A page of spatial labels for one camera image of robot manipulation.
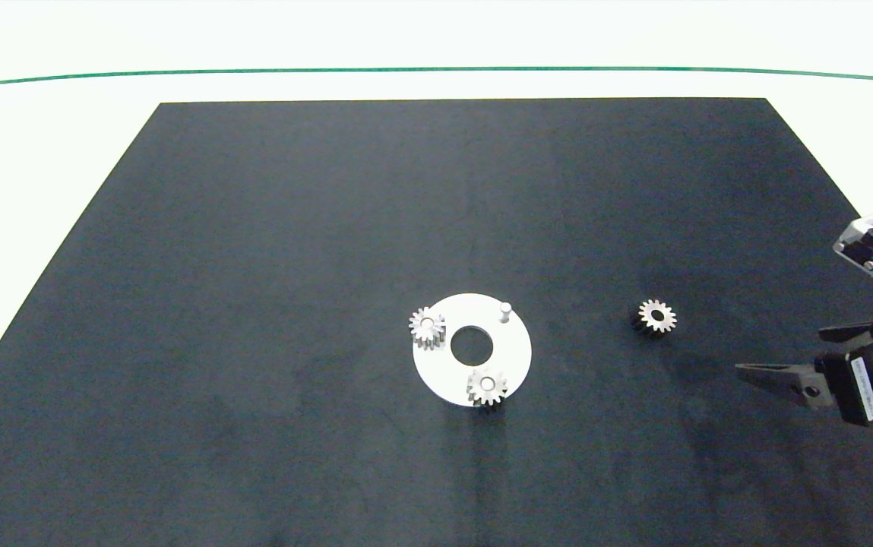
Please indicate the small steel planetary gear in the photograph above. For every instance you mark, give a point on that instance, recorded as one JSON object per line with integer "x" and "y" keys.
{"x": 477, "y": 386}
{"x": 417, "y": 327}
{"x": 646, "y": 314}

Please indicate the round white carrier plate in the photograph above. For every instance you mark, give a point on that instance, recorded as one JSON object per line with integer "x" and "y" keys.
{"x": 513, "y": 357}

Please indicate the dark table mat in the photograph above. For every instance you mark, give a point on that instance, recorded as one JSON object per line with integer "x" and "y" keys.
{"x": 254, "y": 304}

